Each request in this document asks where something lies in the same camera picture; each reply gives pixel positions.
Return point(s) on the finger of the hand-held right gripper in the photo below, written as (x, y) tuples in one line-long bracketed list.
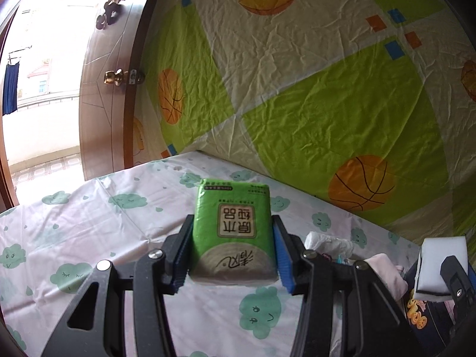
[(453, 271)]

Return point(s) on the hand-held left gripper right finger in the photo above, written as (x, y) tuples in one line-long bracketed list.
[(284, 264)]

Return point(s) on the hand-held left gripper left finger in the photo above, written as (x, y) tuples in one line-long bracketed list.
[(182, 253)]

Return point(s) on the white sponge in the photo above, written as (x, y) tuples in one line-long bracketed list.
[(435, 260)]

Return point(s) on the white gauze cloth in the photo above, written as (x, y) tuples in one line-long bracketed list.
[(327, 243)]

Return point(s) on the green tissue pack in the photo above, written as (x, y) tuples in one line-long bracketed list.
[(230, 245)]

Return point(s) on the pink cloth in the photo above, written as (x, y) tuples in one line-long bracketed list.
[(386, 275)]

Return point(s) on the navy printed cloth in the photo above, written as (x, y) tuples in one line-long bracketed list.
[(427, 316)]

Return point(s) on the cloud print bed sheet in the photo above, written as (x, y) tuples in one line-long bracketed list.
[(93, 230)]

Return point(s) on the brown wooden door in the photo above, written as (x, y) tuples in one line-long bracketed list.
[(108, 126)]

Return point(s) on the brass door knob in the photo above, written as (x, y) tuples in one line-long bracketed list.
[(113, 77)]

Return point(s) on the blue hanging garment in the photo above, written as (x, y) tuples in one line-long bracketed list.
[(11, 89)]

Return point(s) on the dark door ornament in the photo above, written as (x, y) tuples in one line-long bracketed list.
[(111, 3)]

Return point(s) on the sports print wall sheet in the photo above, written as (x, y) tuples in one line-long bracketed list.
[(316, 100)]

